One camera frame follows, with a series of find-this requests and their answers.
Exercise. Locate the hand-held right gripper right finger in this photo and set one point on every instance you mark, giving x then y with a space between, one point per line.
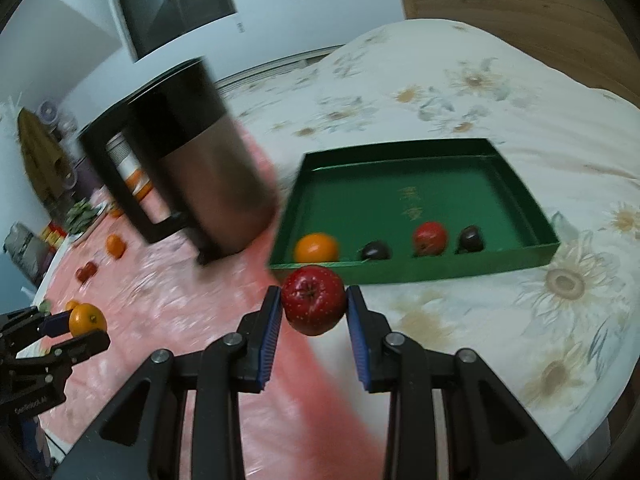
357 340

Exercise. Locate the orange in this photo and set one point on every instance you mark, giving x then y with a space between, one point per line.
115 246
87 319
316 247
72 305

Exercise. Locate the pink plastic sheet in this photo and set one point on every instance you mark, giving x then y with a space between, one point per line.
200 360

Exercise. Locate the dark window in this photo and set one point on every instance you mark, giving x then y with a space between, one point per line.
175 5

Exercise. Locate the black and brown juicer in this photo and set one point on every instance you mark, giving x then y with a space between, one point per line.
200 170

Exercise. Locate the dark plum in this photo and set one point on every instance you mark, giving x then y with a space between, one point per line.
470 239
376 251

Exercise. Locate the olive coat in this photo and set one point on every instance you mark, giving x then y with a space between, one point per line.
40 150

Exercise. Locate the grey printed bag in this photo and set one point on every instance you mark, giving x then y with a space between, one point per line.
22 247

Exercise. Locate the purple container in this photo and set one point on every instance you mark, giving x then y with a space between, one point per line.
85 180

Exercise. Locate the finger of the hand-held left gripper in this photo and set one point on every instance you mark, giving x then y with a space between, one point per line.
55 324
80 346

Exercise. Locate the wooden headboard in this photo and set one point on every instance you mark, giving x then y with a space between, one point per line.
525 25

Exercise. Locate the small white fan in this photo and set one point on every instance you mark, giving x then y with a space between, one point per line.
50 111

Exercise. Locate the spinach leaves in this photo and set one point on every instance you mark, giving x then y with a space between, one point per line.
80 212

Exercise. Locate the bok choy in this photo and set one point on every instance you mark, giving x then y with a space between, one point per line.
44 305

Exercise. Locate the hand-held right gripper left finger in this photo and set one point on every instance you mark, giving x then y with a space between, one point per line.
270 340

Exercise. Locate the white plate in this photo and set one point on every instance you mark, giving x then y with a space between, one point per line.
92 222

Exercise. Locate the green box tray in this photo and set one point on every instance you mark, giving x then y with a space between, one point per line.
415 195

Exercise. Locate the yellow packets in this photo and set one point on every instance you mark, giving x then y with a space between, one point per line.
52 235

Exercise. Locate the floral blanket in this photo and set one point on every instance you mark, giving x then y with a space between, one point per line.
500 135

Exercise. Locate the orange rimmed plate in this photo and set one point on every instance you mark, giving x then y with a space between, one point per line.
137 190

